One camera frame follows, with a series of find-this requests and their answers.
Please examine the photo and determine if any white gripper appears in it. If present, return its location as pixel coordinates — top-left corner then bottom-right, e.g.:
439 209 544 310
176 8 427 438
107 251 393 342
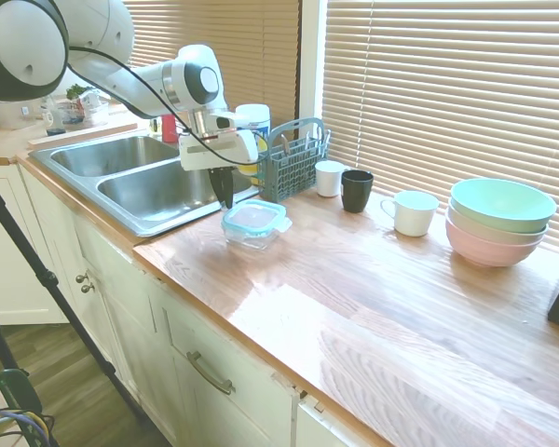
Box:
177 129 260 210

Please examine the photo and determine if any clear lid with teal seal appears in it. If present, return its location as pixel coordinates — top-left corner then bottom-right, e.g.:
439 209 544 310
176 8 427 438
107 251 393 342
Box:
221 200 293 237

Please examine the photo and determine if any square glass food container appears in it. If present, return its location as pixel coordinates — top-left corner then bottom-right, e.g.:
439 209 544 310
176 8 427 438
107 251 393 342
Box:
224 223 280 251

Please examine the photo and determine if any grey-blue cutlery basket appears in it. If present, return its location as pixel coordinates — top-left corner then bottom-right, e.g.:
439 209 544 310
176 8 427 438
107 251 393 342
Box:
255 116 332 204

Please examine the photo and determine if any yellow Lysol wipes canister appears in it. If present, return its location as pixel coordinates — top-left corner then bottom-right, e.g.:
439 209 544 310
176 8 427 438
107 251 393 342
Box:
235 102 273 176

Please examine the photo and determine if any stainless steel double sink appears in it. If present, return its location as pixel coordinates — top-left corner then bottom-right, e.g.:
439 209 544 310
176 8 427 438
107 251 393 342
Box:
27 134 265 238

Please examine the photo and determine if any black mug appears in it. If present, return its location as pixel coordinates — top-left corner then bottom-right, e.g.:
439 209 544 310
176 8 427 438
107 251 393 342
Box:
340 169 375 214

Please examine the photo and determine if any narrow wooden window blind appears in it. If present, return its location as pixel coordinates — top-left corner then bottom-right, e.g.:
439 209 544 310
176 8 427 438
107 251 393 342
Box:
120 0 302 136

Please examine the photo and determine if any long wooden board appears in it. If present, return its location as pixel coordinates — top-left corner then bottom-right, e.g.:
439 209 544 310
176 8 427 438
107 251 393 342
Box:
26 121 139 150

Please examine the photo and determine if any small white appliance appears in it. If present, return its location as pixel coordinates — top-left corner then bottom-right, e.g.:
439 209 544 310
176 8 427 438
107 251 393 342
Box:
76 90 109 126

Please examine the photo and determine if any white kitchen cabinet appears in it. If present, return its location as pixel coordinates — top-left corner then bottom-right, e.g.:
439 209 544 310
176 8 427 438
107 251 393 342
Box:
0 160 378 447

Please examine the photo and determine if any glass with blue liquid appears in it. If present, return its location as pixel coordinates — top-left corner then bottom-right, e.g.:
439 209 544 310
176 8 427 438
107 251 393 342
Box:
40 97 67 137

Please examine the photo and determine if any white pot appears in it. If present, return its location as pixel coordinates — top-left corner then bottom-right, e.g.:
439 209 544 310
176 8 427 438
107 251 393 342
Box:
0 97 46 130

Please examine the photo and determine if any wide wooden window blind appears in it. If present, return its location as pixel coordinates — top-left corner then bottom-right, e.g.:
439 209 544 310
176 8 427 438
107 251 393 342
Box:
323 0 559 255

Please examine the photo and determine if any cream white bowl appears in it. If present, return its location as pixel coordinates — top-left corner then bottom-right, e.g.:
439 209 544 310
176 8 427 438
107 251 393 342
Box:
444 204 551 245

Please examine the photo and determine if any pink bowl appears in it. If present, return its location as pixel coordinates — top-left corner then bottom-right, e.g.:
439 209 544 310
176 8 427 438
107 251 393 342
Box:
444 218 549 268

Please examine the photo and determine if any mint green bowl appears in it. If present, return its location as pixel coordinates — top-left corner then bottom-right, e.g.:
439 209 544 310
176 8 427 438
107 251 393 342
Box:
449 178 558 234

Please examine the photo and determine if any white handleless cup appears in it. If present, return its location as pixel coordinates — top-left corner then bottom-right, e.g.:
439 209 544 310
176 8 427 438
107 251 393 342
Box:
314 160 347 198

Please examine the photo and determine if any brushed metal drawer handle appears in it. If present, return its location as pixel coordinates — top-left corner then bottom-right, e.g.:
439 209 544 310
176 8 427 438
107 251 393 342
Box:
185 351 237 397

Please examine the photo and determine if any white mug with handle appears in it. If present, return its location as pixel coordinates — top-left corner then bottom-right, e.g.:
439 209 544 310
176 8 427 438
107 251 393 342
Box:
379 189 441 237

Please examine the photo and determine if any black camera tripod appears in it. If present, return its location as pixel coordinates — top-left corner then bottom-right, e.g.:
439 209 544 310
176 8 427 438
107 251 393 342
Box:
0 167 145 447

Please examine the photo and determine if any green metal frame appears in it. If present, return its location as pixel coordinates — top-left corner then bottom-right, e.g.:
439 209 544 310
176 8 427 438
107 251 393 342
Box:
0 369 43 420

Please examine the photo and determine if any bundle of coloured cables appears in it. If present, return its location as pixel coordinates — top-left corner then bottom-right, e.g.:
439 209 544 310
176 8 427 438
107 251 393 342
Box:
0 408 57 447

